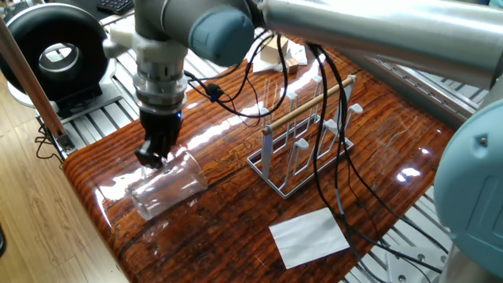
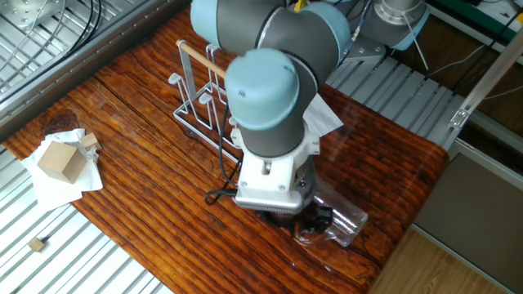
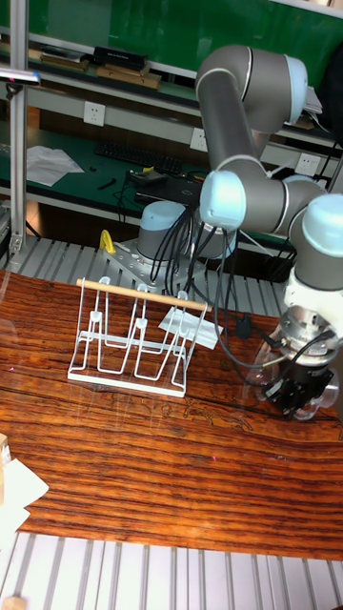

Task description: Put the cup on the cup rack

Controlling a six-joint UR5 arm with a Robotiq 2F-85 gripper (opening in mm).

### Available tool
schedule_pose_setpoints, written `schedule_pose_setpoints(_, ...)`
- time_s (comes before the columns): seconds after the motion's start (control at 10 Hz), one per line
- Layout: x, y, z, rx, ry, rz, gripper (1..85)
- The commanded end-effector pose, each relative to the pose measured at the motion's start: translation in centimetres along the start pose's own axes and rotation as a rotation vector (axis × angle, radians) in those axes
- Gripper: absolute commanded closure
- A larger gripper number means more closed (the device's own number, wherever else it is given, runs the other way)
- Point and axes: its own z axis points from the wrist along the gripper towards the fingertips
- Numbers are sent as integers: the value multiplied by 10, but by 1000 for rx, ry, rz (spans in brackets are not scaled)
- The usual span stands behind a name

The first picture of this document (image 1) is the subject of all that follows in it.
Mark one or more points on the white mug drying rack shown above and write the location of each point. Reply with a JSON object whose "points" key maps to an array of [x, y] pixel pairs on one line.
{"points": [[267, 151]]}

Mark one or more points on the crumpled white napkin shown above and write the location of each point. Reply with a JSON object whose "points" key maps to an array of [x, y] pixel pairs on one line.
{"points": [[300, 53]]}

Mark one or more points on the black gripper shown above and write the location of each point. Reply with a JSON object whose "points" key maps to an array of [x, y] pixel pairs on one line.
{"points": [[161, 126]]}

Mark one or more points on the small wooden cube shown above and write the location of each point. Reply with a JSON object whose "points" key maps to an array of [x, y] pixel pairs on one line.
{"points": [[292, 65]]}

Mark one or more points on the large wooden cube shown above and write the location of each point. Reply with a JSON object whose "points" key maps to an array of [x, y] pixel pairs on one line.
{"points": [[275, 51]]}

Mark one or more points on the white paper sheet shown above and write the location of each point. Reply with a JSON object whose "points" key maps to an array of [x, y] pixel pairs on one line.
{"points": [[308, 237]]}

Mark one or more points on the brown frame post with bracket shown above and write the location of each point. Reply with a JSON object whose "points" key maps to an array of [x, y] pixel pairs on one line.
{"points": [[31, 78]]}

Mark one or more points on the black keyboard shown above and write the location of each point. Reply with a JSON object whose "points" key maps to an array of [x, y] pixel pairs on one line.
{"points": [[116, 6]]}

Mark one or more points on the aluminium table frame rail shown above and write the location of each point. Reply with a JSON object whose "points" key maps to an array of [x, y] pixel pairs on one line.
{"points": [[412, 90]]}

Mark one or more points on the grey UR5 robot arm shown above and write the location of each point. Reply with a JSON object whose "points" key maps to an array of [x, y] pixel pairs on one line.
{"points": [[373, 31]]}

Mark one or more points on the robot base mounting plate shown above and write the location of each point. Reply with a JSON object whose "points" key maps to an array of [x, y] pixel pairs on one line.
{"points": [[408, 263]]}

